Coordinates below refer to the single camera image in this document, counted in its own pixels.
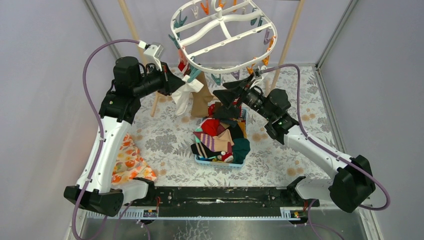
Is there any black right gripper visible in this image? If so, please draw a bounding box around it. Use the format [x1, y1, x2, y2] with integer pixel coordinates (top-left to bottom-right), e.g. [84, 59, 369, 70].
[213, 73, 274, 121]

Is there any tan brown sock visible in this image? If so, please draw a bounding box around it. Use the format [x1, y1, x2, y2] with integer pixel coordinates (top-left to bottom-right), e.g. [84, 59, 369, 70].
[190, 72, 214, 118]

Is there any purple striped sock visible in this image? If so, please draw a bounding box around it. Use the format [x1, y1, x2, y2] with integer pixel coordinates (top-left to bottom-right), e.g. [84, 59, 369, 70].
[193, 131, 221, 153]

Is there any white oval clip hanger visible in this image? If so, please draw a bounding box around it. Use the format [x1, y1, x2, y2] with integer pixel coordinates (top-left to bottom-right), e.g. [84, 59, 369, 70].
[169, 0, 278, 75]

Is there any red white striped sock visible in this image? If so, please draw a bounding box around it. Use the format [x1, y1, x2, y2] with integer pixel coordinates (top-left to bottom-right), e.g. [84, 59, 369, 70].
[177, 58, 190, 74]

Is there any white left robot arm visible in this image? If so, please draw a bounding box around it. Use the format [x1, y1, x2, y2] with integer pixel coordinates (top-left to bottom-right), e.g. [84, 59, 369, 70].
[63, 56, 187, 217]

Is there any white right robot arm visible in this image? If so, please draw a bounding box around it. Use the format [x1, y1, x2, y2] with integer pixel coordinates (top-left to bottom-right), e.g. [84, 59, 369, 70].
[213, 78, 376, 213]

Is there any black sock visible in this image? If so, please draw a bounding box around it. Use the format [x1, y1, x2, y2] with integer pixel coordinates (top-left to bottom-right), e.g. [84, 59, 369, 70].
[212, 102, 241, 119]

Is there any teal clothes peg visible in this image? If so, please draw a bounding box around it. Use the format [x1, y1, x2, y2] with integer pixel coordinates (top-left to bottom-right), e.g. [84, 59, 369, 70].
[210, 73, 222, 86]

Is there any dark teal sock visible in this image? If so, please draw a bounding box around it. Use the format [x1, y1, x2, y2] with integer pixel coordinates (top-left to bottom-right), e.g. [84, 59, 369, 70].
[232, 138, 251, 165]

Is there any blue plastic sock basket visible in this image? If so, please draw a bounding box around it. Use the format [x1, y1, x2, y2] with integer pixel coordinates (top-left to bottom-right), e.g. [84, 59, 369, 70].
[193, 107, 249, 170]

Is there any floral patterned table mat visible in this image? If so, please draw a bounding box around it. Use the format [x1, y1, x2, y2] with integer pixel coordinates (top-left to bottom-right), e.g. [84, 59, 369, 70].
[129, 65, 339, 187]

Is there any orange floral cloth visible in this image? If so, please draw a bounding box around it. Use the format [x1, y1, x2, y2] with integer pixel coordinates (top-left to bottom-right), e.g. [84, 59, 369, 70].
[111, 133, 157, 185]

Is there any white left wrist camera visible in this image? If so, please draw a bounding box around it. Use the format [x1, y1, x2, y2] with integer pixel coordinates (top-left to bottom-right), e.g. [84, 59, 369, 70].
[138, 40, 164, 72]

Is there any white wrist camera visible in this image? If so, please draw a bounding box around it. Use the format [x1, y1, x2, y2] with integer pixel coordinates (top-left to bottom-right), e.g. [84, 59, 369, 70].
[251, 65, 268, 88]
[138, 40, 164, 72]

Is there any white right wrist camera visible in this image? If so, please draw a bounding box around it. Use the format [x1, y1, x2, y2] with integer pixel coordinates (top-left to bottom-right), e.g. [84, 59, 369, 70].
[251, 65, 268, 88]

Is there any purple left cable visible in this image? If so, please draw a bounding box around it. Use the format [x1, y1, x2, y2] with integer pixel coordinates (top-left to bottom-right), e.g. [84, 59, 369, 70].
[71, 39, 142, 240]

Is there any purple cable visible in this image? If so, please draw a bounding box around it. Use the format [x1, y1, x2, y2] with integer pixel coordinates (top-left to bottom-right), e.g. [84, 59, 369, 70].
[261, 63, 392, 240]
[71, 39, 142, 240]

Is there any wooden drying rack frame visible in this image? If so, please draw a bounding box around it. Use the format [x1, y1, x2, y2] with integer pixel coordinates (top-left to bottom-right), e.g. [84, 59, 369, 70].
[118, 0, 307, 118]

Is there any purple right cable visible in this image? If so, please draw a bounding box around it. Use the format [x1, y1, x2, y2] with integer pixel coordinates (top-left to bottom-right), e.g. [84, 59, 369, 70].
[261, 63, 392, 240]

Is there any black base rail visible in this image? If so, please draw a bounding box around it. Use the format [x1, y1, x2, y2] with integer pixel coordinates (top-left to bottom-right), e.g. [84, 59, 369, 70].
[132, 186, 320, 218]

